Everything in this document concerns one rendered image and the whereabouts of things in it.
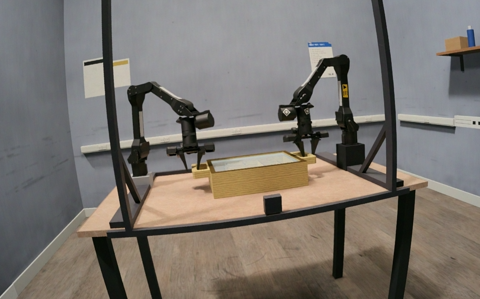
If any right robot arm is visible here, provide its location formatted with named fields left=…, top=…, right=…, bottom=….
left=278, top=54, right=359, bottom=146

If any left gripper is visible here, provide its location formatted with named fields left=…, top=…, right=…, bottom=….
left=166, top=130, right=215, bottom=172

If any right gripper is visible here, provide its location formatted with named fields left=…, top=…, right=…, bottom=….
left=283, top=119, right=329, bottom=157

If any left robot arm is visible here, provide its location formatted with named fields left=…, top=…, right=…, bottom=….
left=127, top=81, right=214, bottom=177

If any wooden maze board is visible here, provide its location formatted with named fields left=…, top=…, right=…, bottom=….
left=192, top=150, right=316, bottom=199

